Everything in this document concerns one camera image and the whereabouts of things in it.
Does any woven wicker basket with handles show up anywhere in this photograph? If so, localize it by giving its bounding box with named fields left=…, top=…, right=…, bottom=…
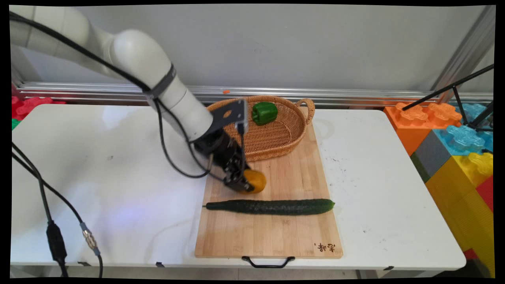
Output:
left=207, top=95, right=316, bottom=163

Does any long dark green cucumber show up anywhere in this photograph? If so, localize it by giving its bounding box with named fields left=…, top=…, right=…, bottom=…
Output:
left=203, top=198, right=335, bottom=216

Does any aluminium frame upright post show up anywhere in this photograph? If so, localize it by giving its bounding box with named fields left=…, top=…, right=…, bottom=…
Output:
left=430, top=6, right=496, bottom=104

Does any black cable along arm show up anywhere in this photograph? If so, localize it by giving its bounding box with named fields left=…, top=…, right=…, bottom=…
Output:
left=10, top=12, right=216, bottom=179

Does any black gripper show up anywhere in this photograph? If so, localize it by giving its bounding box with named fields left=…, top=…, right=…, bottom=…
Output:
left=193, top=130, right=253, bottom=194

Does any grey foam building block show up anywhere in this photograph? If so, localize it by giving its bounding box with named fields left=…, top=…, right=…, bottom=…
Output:
left=410, top=130, right=453, bottom=183

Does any black tripod stand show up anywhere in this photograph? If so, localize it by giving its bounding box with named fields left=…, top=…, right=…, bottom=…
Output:
left=402, top=64, right=494, bottom=133

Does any green bell pepper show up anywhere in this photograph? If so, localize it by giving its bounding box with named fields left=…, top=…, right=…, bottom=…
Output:
left=252, top=102, right=278, bottom=126

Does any orange foam building block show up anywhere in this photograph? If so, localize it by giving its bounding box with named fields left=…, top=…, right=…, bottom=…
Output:
left=383, top=102, right=463, bottom=157

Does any red foam building block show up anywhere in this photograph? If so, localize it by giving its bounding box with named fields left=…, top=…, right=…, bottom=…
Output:
left=475, top=176, right=494, bottom=213
left=12, top=96, right=67, bottom=121

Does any black cable with metal connector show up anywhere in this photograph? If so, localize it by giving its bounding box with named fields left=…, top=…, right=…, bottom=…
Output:
left=12, top=142, right=104, bottom=278

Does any bamboo cutting board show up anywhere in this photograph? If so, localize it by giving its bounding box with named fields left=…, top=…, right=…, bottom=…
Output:
left=195, top=118, right=343, bottom=260

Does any aluminium frame rail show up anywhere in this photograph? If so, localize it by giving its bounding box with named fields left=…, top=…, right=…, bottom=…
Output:
left=16, top=82, right=494, bottom=107

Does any blue foam building block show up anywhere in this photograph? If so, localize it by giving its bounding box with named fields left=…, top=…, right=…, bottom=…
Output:
left=433, top=103, right=494, bottom=157

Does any yellow foam building block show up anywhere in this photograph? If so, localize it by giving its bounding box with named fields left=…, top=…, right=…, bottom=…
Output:
left=425, top=152, right=495, bottom=277

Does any black cable with adapter block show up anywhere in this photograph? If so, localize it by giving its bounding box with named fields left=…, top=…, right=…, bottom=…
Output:
left=12, top=152, right=69, bottom=278

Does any black strap on arm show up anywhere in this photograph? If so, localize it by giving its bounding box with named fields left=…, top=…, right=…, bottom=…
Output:
left=144, top=65, right=176, bottom=99

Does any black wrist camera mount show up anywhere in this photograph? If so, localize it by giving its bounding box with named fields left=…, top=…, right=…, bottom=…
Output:
left=209, top=99, right=249, bottom=137

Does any orange round fruit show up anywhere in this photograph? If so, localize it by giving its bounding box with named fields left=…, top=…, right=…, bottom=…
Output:
left=241, top=169, right=267, bottom=194

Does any black cutting board handle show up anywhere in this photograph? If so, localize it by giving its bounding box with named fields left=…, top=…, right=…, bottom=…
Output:
left=241, top=256, right=296, bottom=269

